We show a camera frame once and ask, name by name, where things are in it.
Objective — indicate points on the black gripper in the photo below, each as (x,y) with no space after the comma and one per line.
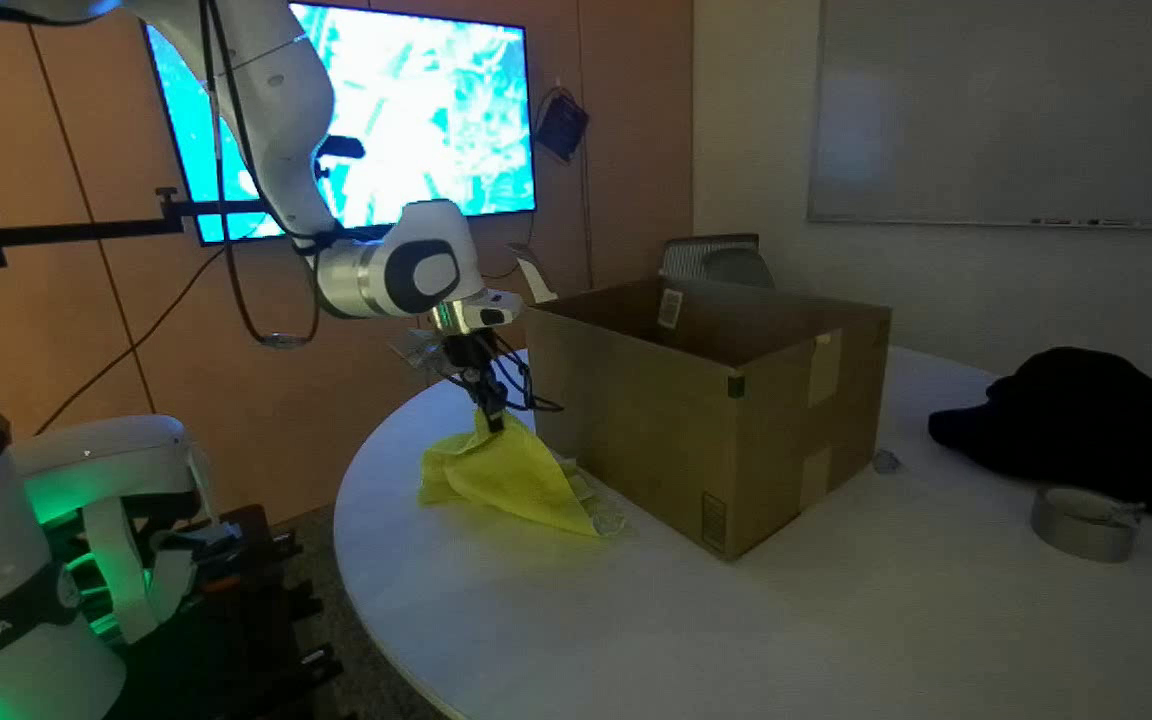
(470,366)

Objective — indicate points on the yellow cloth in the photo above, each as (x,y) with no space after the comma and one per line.
(506,471)

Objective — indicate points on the open cardboard box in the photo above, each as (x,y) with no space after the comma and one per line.
(710,406)

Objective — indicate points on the grey chair backrest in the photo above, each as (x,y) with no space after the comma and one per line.
(717,263)

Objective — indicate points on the black garment on table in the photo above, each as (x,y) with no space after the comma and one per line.
(1060,418)

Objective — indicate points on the wall mounted monitor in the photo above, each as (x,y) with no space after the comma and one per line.
(437,110)

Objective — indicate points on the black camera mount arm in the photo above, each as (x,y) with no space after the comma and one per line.
(175,214)

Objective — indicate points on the whiteboard on wall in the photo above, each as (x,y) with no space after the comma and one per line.
(984,112)

